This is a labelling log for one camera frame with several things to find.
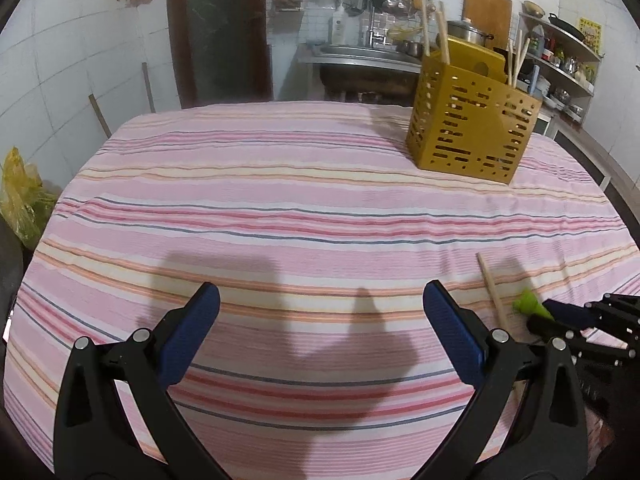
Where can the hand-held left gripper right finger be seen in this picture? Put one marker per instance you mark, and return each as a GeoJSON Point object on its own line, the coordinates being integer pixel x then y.
{"type": "Point", "coordinates": [455, 335]}

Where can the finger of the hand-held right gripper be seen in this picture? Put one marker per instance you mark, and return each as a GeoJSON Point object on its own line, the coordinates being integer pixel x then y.
{"type": "Point", "coordinates": [565, 316]}
{"type": "Point", "coordinates": [617, 310]}

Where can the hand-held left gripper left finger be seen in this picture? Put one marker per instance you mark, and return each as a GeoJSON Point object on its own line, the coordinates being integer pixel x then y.
{"type": "Point", "coordinates": [190, 335]}

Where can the light wooden chopstick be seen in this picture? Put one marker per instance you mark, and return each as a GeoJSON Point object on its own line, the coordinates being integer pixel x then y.
{"type": "Point", "coordinates": [511, 62]}
{"type": "Point", "coordinates": [492, 290]}
{"type": "Point", "coordinates": [425, 25]}
{"type": "Point", "coordinates": [522, 57]}
{"type": "Point", "coordinates": [442, 35]}

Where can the yellow perforated utensil holder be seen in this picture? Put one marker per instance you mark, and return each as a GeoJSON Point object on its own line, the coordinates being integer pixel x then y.
{"type": "Point", "coordinates": [465, 125]}

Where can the pink striped tablecloth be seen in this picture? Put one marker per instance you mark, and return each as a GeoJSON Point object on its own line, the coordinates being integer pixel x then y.
{"type": "Point", "coordinates": [275, 210]}

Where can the yellow plastic bag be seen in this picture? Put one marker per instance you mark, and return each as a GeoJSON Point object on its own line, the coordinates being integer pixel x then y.
{"type": "Point", "coordinates": [20, 200]}

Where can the stack of dishes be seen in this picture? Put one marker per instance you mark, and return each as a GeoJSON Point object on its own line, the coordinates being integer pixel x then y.
{"type": "Point", "coordinates": [565, 97]}

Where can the short wooden stick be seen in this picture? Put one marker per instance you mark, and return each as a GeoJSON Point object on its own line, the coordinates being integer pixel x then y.
{"type": "Point", "coordinates": [100, 116]}

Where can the long wooden stick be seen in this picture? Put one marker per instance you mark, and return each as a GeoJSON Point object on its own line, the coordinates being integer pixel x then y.
{"type": "Point", "coordinates": [149, 87]}

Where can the cooking oil bottle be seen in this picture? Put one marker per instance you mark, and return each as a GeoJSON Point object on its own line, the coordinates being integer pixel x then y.
{"type": "Point", "coordinates": [536, 42]}

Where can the steel kitchen sink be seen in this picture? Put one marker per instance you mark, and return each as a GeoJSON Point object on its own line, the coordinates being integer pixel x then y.
{"type": "Point", "coordinates": [360, 65]}

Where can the black pan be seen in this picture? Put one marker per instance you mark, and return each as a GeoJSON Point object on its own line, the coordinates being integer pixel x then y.
{"type": "Point", "coordinates": [567, 27]}

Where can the small steel pot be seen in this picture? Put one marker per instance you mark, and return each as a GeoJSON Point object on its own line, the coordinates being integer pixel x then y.
{"type": "Point", "coordinates": [411, 48]}

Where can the steel pot with lid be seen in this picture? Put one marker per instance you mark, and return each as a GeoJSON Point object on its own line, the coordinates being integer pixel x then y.
{"type": "Point", "coordinates": [467, 32]}

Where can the dark wooden door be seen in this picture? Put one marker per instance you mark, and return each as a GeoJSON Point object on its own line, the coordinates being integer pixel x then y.
{"type": "Point", "coordinates": [220, 35]}

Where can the metal bowl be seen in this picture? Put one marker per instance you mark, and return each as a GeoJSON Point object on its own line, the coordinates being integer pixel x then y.
{"type": "Point", "coordinates": [534, 9]}

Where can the steel faucet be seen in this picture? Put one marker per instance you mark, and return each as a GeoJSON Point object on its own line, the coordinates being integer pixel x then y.
{"type": "Point", "coordinates": [377, 35]}

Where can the wooden cutting board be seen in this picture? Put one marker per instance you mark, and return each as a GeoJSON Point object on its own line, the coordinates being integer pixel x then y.
{"type": "Point", "coordinates": [487, 7]}

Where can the dish soap bottle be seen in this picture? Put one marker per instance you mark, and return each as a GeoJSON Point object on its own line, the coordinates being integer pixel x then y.
{"type": "Point", "coordinates": [340, 25]}

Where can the wall shelf unit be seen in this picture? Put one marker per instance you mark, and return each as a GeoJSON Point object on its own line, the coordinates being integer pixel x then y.
{"type": "Point", "coordinates": [570, 67]}

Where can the yellow wall poster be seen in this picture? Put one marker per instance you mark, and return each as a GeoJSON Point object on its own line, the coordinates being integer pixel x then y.
{"type": "Point", "coordinates": [591, 35]}

